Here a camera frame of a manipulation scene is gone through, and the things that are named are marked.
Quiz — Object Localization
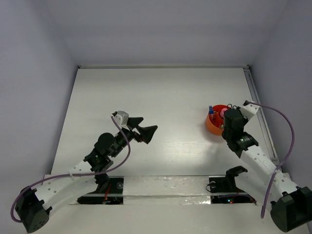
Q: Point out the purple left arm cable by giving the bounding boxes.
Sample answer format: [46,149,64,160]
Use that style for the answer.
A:
[10,116,131,222]

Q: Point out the orange round divided container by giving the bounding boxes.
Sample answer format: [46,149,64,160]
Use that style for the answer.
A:
[205,104,226,136]

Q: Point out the black scissors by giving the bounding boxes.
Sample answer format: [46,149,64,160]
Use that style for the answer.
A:
[226,103,241,110]

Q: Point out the blue white glue bottle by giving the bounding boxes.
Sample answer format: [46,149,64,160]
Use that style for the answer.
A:
[208,105,214,121]

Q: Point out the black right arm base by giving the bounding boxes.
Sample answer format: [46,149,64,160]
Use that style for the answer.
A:
[206,166,248,194]

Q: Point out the aluminium table edge rail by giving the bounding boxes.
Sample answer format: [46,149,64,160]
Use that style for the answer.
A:
[243,65,280,166]

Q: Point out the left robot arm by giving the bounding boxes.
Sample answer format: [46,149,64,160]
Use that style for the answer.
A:
[10,112,158,234]

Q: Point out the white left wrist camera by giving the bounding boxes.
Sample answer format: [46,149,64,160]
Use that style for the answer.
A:
[111,111,129,127]

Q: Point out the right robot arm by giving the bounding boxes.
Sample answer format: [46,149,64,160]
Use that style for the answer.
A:
[221,101,312,233]

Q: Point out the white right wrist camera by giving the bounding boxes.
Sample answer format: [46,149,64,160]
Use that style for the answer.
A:
[239,100,259,121]

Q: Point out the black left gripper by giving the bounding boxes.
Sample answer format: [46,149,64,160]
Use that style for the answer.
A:
[110,117,156,158]

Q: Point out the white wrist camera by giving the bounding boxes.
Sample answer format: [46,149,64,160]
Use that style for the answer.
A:
[111,111,129,127]
[239,100,259,121]

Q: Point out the pink round eraser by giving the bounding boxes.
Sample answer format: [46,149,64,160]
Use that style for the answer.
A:
[219,108,227,118]

